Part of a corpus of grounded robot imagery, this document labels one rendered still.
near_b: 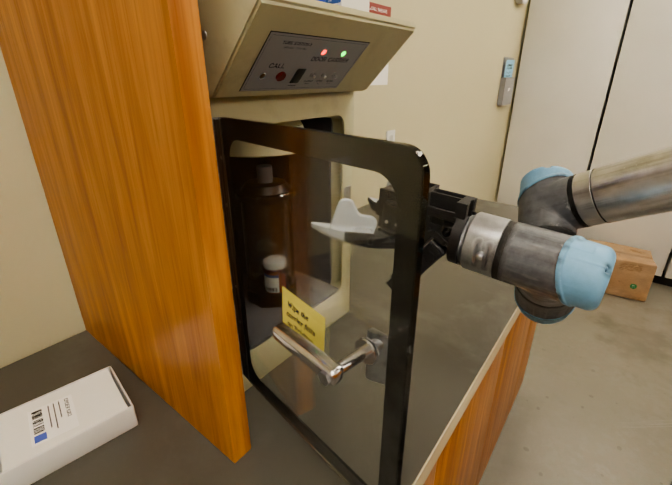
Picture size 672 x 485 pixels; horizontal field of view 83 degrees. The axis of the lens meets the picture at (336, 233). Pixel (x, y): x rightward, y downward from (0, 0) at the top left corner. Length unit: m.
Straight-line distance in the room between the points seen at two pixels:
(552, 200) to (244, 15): 0.45
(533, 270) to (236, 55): 0.39
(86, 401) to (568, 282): 0.68
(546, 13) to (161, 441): 3.37
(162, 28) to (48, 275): 0.65
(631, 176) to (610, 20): 2.88
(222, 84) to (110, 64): 0.11
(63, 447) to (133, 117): 0.45
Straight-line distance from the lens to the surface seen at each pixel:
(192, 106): 0.40
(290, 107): 0.61
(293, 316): 0.45
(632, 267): 3.26
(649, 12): 3.41
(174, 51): 0.39
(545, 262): 0.47
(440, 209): 0.50
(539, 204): 0.61
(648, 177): 0.57
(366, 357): 0.36
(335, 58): 0.57
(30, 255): 0.92
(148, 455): 0.67
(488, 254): 0.48
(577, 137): 3.43
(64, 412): 0.73
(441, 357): 0.78
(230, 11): 0.45
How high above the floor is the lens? 1.43
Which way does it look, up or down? 22 degrees down
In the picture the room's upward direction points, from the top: straight up
